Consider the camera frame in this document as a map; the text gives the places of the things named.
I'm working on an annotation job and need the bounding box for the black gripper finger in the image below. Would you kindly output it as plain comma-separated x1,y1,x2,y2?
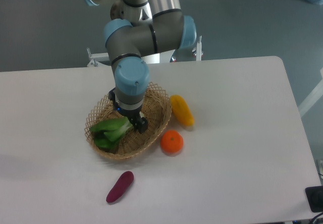
130,115,148,134

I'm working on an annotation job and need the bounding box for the white frame bar right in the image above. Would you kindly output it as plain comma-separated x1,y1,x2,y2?
298,69,322,118

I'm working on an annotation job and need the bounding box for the purple sweet potato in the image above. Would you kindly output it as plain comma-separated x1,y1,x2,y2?
106,171,134,204

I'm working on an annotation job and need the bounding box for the black device at table edge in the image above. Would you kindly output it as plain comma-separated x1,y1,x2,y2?
305,186,322,213

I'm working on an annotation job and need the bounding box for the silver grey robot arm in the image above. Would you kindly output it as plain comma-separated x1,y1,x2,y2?
85,0,196,133

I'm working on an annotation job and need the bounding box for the orange tangerine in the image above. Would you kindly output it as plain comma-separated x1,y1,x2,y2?
160,130,184,154

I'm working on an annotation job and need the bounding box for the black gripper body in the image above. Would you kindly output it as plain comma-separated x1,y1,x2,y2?
108,88,142,120

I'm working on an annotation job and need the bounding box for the yellow toy vegetable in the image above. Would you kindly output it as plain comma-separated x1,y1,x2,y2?
170,95,195,127

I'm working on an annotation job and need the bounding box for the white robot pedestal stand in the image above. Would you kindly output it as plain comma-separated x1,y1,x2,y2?
86,35,204,67

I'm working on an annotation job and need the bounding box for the green bok choy vegetable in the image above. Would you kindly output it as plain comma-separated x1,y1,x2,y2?
89,117,133,150

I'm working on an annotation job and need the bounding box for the woven wicker basket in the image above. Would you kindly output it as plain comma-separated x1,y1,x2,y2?
84,82,172,160

